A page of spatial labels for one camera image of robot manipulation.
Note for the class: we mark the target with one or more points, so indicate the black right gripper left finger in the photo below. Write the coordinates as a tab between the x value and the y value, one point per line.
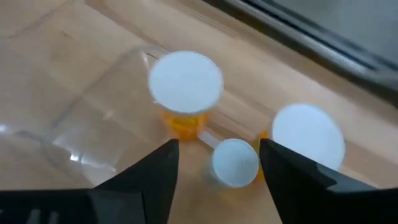
133	193

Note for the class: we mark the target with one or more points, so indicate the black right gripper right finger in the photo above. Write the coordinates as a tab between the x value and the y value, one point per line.
304	193

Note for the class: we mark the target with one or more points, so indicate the large orange bottle white cap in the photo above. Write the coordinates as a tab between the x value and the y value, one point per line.
308	133
186	82

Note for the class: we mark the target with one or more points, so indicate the small clear bottle white cap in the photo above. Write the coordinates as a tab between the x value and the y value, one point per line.
234	163

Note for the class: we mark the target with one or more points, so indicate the clear plastic bin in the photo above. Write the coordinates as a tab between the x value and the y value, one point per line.
102	118

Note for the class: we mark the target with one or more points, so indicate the black aluminium table frame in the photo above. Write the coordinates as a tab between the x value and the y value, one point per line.
311	40

